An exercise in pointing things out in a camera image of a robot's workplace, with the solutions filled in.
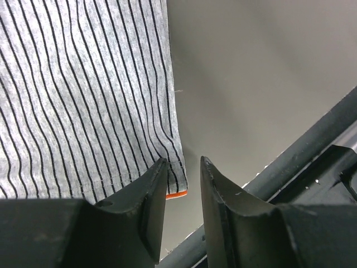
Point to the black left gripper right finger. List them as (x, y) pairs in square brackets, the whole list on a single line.
[(242, 230)]

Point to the grey striped boxer shorts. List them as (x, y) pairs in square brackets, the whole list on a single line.
[(87, 98)]

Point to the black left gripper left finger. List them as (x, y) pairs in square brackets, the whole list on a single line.
[(122, 230)]

